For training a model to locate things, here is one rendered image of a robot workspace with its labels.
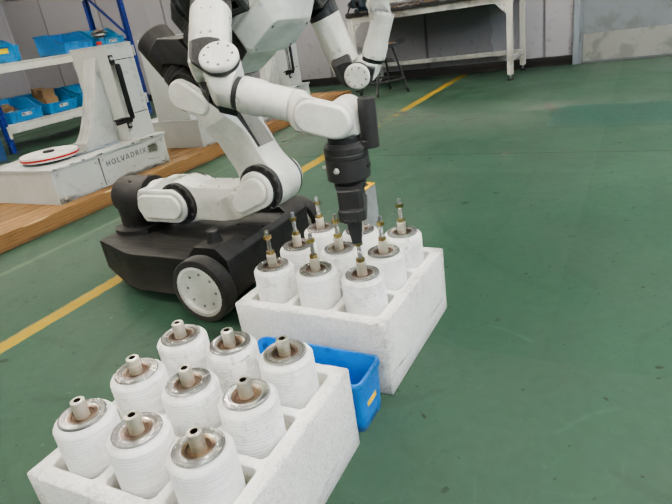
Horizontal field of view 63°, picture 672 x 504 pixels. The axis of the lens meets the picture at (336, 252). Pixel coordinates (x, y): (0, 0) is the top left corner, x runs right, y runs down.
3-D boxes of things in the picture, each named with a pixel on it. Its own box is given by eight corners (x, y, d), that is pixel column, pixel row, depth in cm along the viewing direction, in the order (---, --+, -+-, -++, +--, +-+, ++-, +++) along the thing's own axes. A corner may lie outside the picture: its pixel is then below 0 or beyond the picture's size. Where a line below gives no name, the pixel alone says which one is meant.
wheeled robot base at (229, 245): (85, 291, 190) (52, 199, 177) (185, 233, 231) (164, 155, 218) (231, 313, 160) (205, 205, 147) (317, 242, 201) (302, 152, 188)
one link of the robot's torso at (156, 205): (142, 225, 187) (131, 188, 182) (181, 204, 203) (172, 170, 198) (188, 228, 177) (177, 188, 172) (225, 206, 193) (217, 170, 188)
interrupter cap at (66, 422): (47, 428, 86) (46, 424, 86) (86, 397, 92) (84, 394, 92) (80, 438, 83) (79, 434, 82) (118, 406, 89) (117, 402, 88)
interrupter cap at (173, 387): (156, 394, 90) (155, 390, 90) (186, 367, 96) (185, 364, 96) (191, 402, 87) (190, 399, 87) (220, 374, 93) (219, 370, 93)
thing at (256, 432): (228, 496, 92) (203, 409, 84) (260, 455, 99) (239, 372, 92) (277, 511, 87) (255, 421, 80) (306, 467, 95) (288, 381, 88)
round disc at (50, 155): (9, 168, 297) (5, 158, 295) (57, 152, 321) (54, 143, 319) (45, 167, 283) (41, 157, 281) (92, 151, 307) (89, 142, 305)
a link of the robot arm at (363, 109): (319, 165, 107) (310, 106, 102) (333, 151, 116) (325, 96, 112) (376, 161, 104) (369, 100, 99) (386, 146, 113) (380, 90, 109)
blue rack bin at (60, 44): (37, 58, 592) (30, 37, 584) (67, 53, 622) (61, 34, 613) (66, 53, 567) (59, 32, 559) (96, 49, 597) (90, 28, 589)
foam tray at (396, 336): (249, 365, 138) (234, 303, 131) (323, 292, 169) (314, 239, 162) (393, 395, 120) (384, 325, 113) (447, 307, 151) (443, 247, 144)
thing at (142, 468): (125, 534, 87) (89, 446, 80) (166, 488, 95) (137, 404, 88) (171, 552, 83) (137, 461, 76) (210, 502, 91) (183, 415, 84)
